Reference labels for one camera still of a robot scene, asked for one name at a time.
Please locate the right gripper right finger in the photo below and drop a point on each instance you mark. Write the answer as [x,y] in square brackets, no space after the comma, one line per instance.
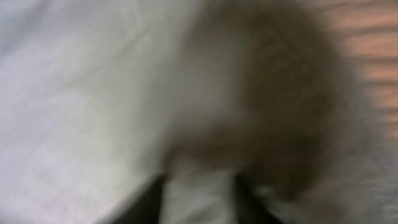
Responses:
[249,209]

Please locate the grey shorts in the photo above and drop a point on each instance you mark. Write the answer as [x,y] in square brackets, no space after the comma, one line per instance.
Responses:
[98,98]

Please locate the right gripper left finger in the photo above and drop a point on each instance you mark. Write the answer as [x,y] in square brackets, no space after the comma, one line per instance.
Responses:
[146,209]

